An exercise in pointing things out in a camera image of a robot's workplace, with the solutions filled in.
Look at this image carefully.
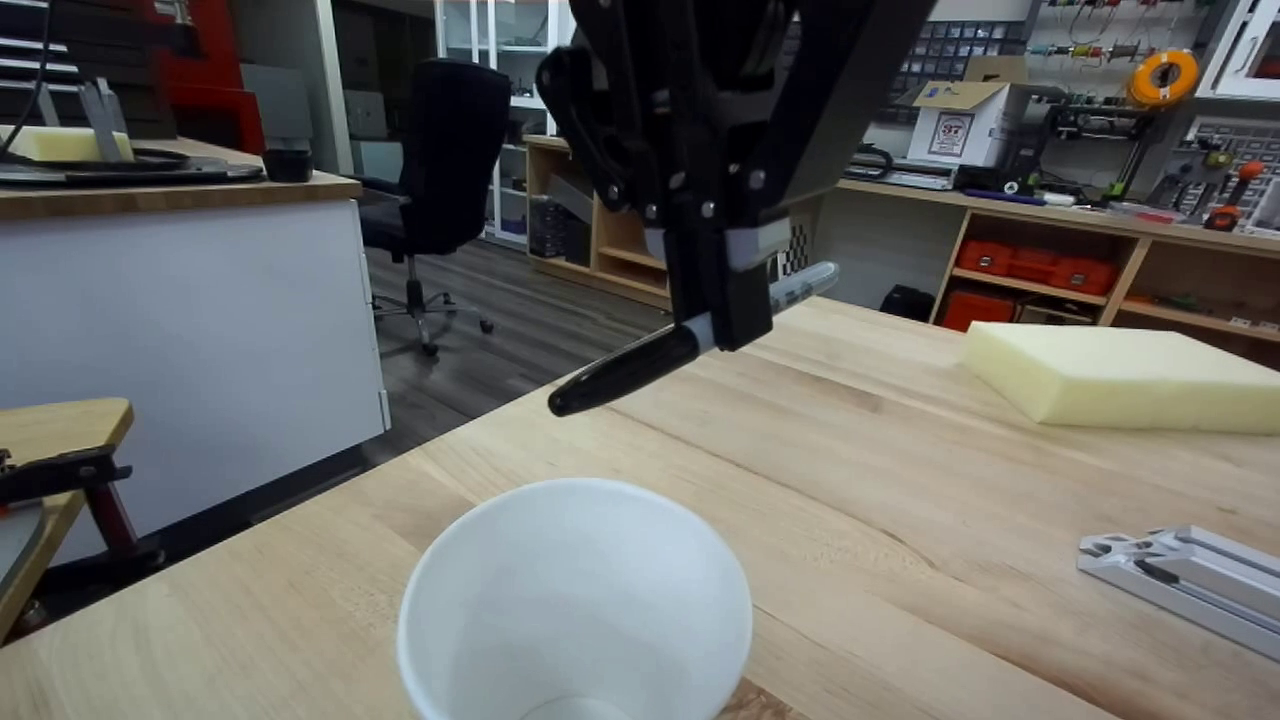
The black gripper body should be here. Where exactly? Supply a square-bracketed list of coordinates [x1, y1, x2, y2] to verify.
[572, 0, 819, 206]

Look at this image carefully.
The black marker pen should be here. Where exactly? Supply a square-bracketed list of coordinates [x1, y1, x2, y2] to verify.
[543, 256, 843, 422]

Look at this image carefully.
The white paper cup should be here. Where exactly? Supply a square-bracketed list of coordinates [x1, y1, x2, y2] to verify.
[393, 477, 762, 720]

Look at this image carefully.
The black bag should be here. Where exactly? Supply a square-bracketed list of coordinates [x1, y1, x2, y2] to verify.
[875, 280, 942, 324]

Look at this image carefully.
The white glass door cabinet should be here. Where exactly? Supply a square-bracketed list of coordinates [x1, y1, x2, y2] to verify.
[433, 0, 582, 247]

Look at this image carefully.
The red storage bin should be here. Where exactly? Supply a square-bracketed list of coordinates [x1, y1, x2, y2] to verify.
[938, 283, 1024, 335]

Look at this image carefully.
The white cardboard box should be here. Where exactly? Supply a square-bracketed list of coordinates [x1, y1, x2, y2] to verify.
[905, 74, 1019, 171]

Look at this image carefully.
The wide dark pegboard tool panel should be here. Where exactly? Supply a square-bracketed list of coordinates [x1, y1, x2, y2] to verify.
[894, 16, 1033, 129]

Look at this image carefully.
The black office chair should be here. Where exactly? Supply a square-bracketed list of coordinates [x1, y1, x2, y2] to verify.
[357, 57, 519, 360]

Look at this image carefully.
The row of red storage bins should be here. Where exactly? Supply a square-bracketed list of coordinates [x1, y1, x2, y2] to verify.
[951, 236, 1123, 300]

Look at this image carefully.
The long wooden shelf workbench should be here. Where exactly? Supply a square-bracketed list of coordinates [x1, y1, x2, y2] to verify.
[519, 129, 1280, 369]

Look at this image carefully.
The black bench machine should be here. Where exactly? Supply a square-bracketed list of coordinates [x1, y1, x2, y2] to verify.
[1004, 86, 1140, 207]

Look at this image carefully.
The yellow foam block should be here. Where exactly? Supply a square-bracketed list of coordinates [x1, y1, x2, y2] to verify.
[958, 318, 1280, 437]

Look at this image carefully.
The small black round object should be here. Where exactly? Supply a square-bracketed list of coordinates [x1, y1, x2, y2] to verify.
[261, 142, 315, 184]

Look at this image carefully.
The orange tape roll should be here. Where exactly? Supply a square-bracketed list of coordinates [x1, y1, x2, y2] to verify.
[1123, 43, 1207, 118]

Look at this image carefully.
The red tool cabinet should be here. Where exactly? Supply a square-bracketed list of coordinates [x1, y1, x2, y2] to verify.
[142, 0, 270, 161]

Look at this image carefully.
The white desk with wooden top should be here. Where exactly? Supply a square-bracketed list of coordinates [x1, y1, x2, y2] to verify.
[0, 131, 396, 567]

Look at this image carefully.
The small yellow foam pad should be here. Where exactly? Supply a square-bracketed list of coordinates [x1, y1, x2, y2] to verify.
[0, 119, 142, 167]

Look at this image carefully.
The wooden side stool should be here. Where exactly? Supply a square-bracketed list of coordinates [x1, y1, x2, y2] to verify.
[0, 398, 142, 648]

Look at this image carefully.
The black and red clamp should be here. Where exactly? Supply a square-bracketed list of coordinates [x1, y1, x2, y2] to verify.
[0, 450, 169, 567]

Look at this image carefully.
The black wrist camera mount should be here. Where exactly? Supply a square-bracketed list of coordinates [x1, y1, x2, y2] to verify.
[772, 0, 942, 207]

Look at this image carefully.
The silver aluminium extrusion rail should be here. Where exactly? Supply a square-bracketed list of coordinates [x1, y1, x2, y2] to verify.
[1078, 524, 1280, 663]

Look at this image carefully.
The black coiled cable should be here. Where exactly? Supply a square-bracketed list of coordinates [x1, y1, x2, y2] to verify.
[0, 146, 233, 188]

